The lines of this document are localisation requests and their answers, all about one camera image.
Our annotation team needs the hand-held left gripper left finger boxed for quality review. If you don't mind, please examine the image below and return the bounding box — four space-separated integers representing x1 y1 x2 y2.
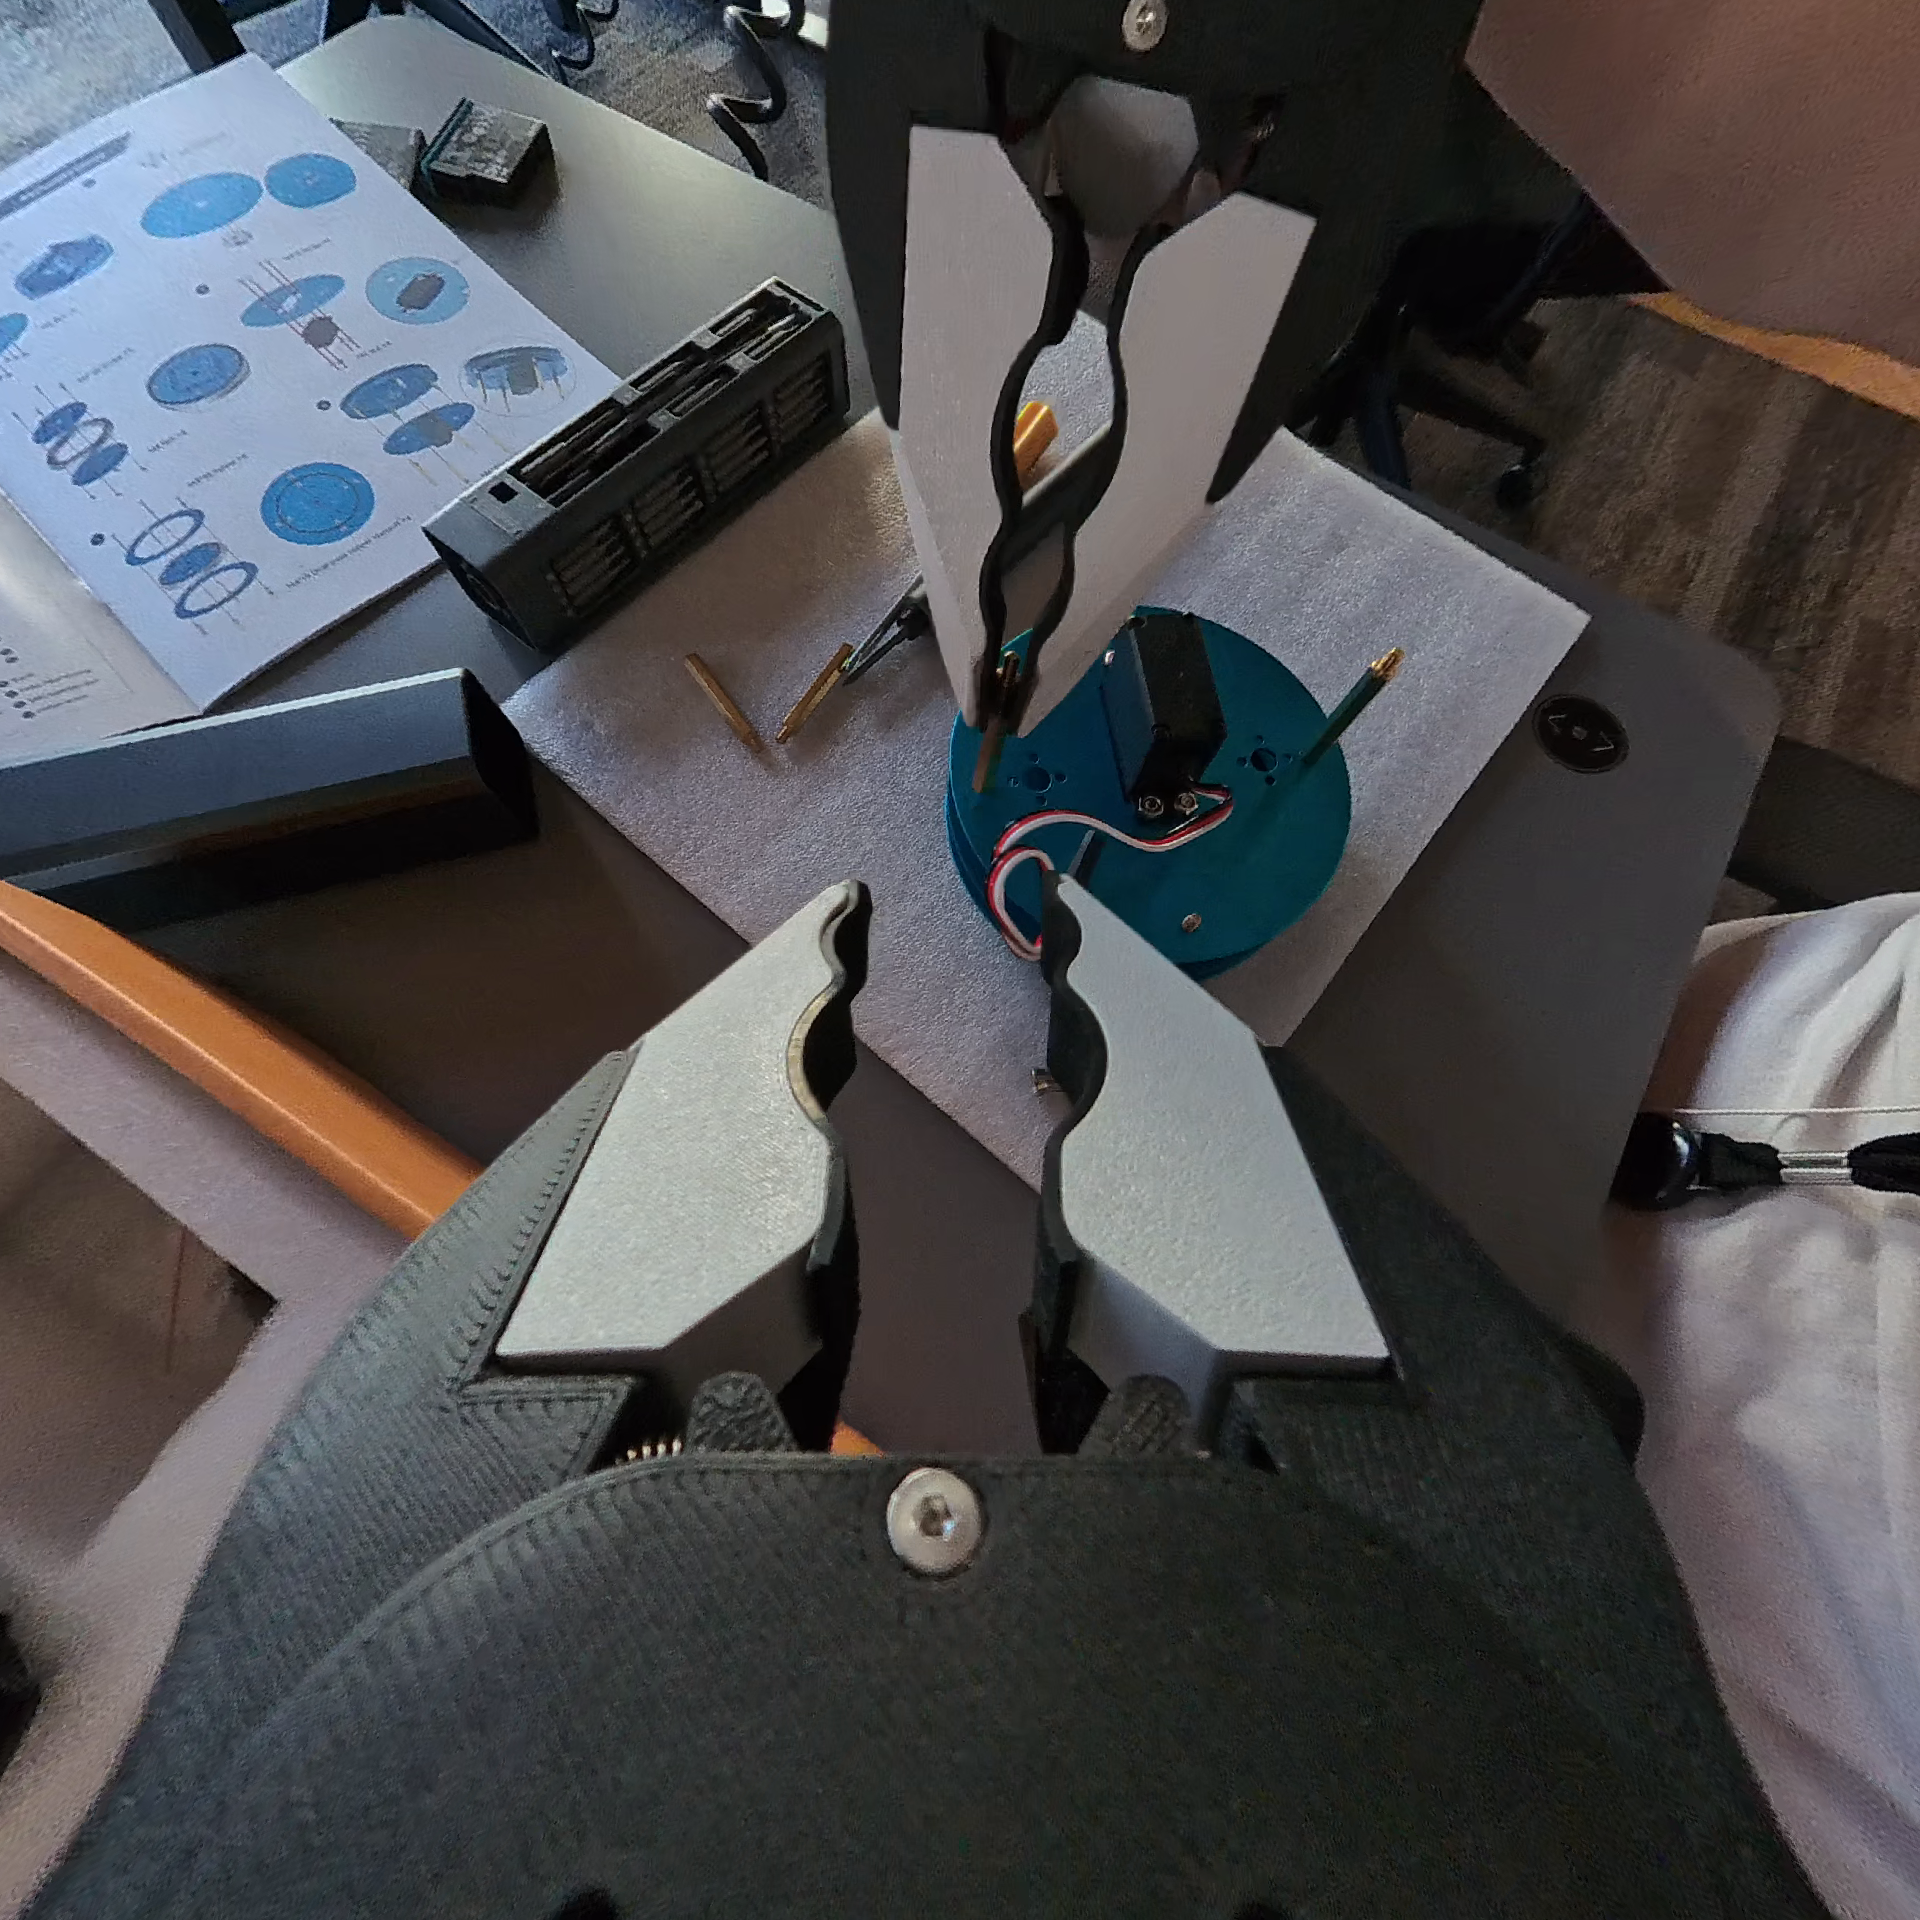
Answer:
490 881 876 1397

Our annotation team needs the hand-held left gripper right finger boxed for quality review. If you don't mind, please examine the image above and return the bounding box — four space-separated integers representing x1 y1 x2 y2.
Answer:
1020 873 1393 1454

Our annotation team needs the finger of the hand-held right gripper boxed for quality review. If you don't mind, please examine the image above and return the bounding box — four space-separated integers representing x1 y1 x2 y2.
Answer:
1006 188 1321 734
896 123 1087 729

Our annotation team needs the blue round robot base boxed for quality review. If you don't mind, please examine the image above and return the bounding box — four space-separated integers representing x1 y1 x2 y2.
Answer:
944 604 1352 985

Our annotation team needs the person's right forearm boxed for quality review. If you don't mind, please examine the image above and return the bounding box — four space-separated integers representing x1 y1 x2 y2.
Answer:
1462 0 1920 400

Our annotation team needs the round desk control button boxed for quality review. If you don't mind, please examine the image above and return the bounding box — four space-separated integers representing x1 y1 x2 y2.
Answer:
1528 693 1629 780

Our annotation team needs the black office chair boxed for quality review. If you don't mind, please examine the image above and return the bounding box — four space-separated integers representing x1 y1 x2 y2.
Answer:
1305 195 1653 513

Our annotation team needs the white foam sheet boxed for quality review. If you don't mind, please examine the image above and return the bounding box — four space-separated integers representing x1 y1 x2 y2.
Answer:
503 404 1594 1150

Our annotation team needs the black screwdriver bit case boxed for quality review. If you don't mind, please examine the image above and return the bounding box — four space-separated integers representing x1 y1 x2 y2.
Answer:
421 277 854 653

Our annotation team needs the black servo motor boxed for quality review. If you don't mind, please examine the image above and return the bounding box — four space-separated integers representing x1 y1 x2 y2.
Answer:
1102 612 1239 819

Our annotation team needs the small black box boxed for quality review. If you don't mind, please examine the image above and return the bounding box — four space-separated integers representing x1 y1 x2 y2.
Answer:
327 94 553 208

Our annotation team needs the black badge reel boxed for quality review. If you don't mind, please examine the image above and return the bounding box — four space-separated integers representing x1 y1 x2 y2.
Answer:
1610 1110 1712 1214

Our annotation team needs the orange cardboard box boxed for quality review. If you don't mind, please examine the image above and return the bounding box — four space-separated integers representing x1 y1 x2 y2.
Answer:
0 877 886 1502

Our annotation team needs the dark rectangular case sleeve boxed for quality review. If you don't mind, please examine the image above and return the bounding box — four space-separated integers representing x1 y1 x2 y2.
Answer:
0 667 541 923

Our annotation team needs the instruction manual with blue pictures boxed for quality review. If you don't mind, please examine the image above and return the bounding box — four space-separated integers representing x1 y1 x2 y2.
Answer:
0 52 624 769

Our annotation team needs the black cable spine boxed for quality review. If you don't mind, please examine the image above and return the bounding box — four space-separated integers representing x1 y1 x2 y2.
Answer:
711 0 817 128

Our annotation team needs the red white servo cable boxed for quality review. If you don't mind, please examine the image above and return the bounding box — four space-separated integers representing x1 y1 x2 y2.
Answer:
983 802 1248 963

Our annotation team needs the black lanyard strap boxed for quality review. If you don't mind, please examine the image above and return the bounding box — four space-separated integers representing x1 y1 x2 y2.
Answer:
1695 1102 1920 1194

